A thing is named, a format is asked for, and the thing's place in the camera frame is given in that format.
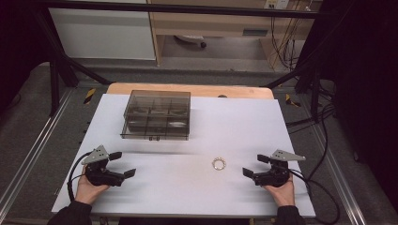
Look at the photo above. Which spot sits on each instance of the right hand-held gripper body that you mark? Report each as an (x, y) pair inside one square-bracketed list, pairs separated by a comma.
[(275, 178)]

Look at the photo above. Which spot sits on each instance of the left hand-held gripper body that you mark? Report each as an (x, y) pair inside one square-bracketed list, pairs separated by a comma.
[(100, 176)]

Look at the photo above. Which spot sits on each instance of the smoky clear plastic organizer box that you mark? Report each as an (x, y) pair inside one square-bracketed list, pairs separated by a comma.
[(156, 114)]

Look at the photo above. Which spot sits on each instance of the person's right hand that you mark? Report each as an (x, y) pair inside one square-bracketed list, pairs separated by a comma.
[(284, 195)]

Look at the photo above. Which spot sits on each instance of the person's left hand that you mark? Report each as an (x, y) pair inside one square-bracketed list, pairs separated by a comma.
[(87, 192)]

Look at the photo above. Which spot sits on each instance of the yellow black tape marker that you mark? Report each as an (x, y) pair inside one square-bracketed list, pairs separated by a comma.
[(89, 96), (291, 101)]

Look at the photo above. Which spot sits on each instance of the black curtain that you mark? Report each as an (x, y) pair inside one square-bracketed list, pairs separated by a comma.
[(18, 47), (366, 93)]

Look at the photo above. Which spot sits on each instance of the white cabinet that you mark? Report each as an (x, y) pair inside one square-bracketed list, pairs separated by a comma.
[(100, 33)]

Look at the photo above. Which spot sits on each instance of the office chair base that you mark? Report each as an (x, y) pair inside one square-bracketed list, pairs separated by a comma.
[(191, 39)]

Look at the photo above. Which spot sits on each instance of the light wooden desk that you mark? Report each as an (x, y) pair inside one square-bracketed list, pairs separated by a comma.
[(203, 22)]

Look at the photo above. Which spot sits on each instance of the aluminium floor rail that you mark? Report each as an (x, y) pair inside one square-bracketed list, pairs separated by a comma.
[(339, 175), (34, 146)]

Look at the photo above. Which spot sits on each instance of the black metal frame stand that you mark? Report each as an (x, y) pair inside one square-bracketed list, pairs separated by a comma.
[(314, 81), (54, 78)]

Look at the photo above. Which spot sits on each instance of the wall power outlet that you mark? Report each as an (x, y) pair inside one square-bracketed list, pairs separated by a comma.
[(277, 3)]

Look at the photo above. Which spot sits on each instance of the black horizontal frame bar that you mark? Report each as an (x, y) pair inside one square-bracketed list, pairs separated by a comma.
[(175, 8)]

